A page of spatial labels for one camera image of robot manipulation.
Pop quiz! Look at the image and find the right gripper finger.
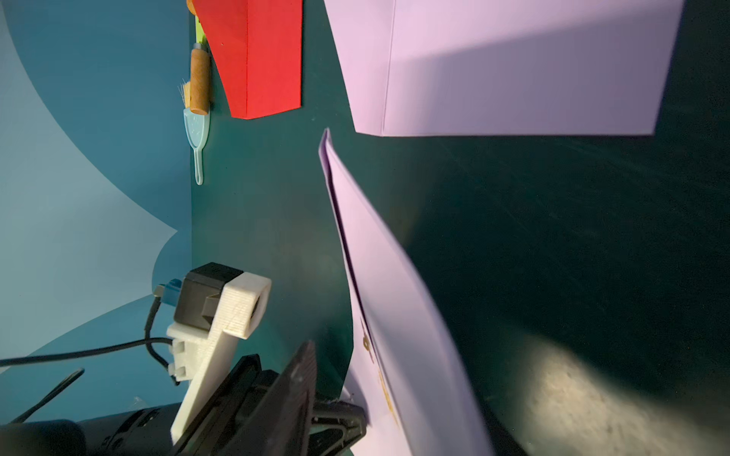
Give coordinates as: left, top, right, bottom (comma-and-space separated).
220, 341, 317, 455

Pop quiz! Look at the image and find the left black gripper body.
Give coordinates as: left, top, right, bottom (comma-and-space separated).
170, 355, 278, 455

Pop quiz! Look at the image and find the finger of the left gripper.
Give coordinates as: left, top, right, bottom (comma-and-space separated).
307, 400, 367, 456

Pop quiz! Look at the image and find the lilac envelope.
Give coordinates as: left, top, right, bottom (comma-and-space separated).
319, 131, 494, 455
325, 1, 684, 137

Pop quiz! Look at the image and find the red envelope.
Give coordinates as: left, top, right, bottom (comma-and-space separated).
192, 0, 303, 120

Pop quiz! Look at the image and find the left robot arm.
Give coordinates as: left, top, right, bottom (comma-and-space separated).
1, 350, 367, 455

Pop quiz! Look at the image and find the blue toy brush dustpan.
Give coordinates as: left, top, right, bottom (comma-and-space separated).
181, 82, 210, 185

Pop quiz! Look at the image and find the green toy rake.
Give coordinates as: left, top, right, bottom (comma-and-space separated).
184, 17, 211, 116

